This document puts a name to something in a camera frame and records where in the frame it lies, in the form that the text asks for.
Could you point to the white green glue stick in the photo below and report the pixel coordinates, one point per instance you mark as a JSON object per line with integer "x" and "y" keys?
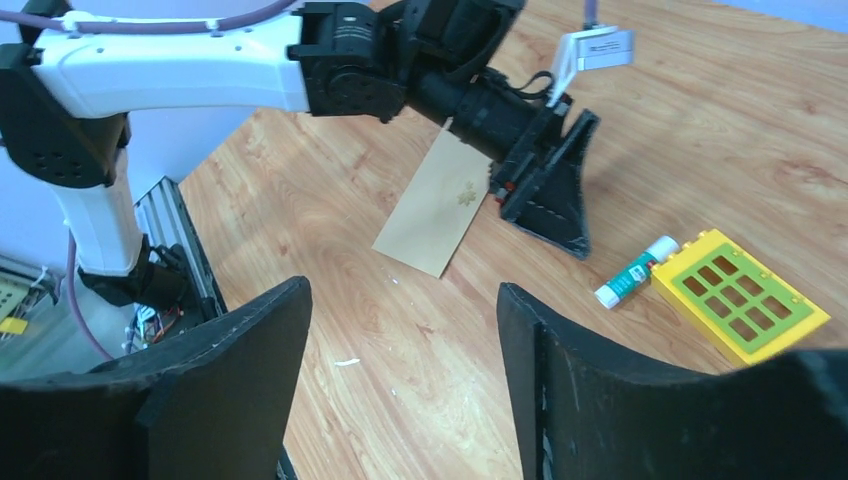
{"x": 636, "y": 273}

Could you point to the yellow toy window brick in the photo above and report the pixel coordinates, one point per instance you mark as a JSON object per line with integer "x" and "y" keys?
{"x": 746, "y": 311}

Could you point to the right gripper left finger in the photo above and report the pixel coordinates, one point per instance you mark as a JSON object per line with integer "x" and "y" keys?
{"x": 211, "y": 403}

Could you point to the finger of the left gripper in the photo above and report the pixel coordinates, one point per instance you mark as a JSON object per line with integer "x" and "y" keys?
{"x": 565, "y": 227}

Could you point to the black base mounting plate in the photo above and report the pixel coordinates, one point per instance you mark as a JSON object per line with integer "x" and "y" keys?
{"x": 163, "y": 217}

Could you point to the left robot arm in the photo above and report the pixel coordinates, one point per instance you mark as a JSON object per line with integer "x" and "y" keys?
{"x": 68, "y": 86}

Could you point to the brown paper envelope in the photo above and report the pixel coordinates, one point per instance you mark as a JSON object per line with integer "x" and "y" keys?
{"x": 437, "y": 207}

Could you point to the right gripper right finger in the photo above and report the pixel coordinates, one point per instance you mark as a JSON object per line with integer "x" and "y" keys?
{"x": 586, "y": 407}

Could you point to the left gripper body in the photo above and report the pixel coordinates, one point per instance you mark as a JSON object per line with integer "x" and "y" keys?
{"x": 541, "y": 144}

